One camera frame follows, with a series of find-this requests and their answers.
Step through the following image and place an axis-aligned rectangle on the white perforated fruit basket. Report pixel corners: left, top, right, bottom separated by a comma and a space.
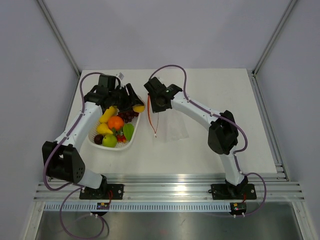
88, 105, 146, 151

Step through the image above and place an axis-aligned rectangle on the aluminium front rail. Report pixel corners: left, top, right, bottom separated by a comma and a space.
33, 173, 306, 203

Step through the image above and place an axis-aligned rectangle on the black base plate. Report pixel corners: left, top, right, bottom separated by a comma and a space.
208, 183, 257, 200
79, 183, 125, 200

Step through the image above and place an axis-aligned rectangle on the red strawberry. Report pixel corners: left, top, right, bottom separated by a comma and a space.
116, 133, 127, 143

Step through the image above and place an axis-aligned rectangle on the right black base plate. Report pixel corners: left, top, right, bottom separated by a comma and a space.
208, 183, 257, 200

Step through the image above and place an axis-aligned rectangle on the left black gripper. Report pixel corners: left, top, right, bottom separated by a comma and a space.
108, 83, 143, 113

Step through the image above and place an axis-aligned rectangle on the controller board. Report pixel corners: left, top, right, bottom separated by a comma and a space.
230, 202, 247, 218
96, 202, 110, 211

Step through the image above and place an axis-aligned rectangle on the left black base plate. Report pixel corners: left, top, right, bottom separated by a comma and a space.
79, 183, 125, 200

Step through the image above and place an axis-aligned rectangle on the clear zip top bag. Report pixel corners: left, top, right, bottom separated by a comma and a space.
146, 96, 189, 143

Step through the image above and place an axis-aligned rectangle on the orange fruit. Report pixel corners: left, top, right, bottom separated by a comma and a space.
107, 115, 125, 131

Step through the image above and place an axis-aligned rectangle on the aluminium frame post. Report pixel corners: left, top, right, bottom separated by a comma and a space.
35, 0, 81, 78
251, 0, 300, 77

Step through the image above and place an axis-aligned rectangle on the white slotted cable duct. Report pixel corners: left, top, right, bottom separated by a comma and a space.
44, 202, 231, 213

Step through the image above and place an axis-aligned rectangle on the right controller board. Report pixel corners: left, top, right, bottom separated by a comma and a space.
230, 202, 247, 218

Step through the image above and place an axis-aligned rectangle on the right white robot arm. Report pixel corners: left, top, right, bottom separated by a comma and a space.
144, 77, 248, 198

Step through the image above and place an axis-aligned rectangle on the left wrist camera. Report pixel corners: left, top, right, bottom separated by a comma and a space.
116, 72, 124, 80

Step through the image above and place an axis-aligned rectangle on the right side aluminium rail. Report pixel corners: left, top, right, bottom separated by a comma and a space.
247, 70, 291, 182

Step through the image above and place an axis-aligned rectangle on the left aluminium frame post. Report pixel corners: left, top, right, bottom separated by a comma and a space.
35, 0, 81, 78

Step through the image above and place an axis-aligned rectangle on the right aluminium frame post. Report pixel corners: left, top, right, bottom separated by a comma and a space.
251, 0, 300, 77

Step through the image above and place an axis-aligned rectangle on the purple grape bunch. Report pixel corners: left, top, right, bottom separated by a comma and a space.
117, 110, 139, 124

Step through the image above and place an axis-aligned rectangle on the green apple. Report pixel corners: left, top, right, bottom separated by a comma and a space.
102, 134, 118, 148

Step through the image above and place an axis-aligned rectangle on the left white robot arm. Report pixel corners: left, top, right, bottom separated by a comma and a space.
42, 72, 143, 199

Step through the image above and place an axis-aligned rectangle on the dark purple plum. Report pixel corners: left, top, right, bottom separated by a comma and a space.
93, 134, 104, 145

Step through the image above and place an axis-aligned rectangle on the yellow peach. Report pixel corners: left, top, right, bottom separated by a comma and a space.
132, 105, 145, 113

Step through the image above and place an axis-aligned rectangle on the aluminium rail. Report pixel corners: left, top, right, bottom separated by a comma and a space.
247, 70, 291, 182
33, 173, 306, 203

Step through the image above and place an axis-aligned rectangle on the yellow pear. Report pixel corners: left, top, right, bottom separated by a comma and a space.
96, 123, 114, 136

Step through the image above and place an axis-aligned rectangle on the left controller board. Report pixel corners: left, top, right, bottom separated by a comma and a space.
96, 202, 110, 211

